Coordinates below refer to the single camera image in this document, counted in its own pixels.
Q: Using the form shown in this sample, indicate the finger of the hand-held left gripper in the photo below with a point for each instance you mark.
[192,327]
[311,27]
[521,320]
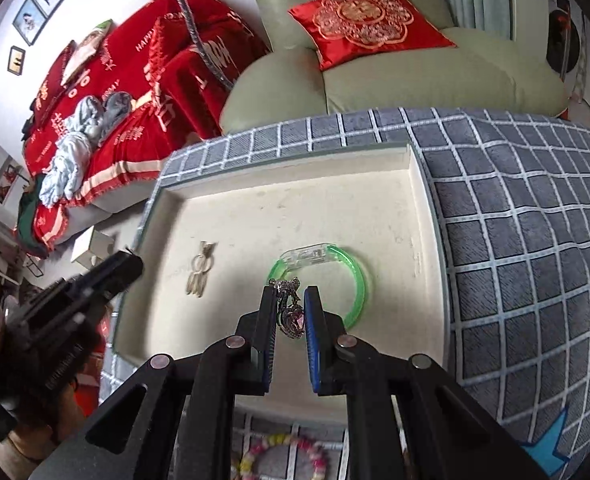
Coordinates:
[112,272]

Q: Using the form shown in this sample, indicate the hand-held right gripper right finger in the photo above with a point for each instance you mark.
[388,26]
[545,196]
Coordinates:
[312,340]

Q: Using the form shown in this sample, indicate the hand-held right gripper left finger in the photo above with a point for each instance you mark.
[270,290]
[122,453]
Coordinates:
[269,332]

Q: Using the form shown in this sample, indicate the silver pendant with pink stone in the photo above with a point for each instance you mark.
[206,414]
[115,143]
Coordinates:
[290,310]

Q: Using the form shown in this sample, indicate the beige lined jewelry tray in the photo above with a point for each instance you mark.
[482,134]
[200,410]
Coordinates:
[325,210]

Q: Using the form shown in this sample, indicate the person's left hand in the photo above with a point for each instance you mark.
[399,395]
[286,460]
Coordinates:
[35,445]

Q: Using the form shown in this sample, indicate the grey sofa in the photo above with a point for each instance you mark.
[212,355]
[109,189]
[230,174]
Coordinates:
[100,207]

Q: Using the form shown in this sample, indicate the green translucent bangle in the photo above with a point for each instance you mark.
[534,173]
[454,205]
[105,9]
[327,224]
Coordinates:
[360,280]

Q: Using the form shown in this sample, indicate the light blue clothing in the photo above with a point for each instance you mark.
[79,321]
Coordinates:
[72,157]

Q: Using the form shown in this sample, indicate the sofa with red cover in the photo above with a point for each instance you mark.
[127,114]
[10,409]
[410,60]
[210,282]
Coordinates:
[140,130]

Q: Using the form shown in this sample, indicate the grey clothing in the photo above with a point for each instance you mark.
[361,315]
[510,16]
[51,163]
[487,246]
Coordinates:
[117,107]

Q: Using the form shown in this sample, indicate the red pillow with gold print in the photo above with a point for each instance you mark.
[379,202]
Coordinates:
[52,85]

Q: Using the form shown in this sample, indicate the red fringed pillow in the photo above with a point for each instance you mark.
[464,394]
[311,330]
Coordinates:
[195,75]

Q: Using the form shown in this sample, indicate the white printed pillow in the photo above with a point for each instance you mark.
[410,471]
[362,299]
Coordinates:
[87,50]

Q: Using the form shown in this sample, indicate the small yellow framed picture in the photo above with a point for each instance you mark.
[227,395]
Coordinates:
[17,60]

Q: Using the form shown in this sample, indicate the flexible gooseneck phone stand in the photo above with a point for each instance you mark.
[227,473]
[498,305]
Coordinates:
[195,30]

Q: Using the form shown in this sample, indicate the pale green armchair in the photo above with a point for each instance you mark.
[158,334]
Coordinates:
[425,90]

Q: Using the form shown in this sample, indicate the red embroidered cushion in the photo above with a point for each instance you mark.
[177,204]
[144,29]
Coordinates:
[365,22]

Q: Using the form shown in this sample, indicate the white washing machine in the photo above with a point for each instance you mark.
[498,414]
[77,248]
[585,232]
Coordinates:
[562,35]

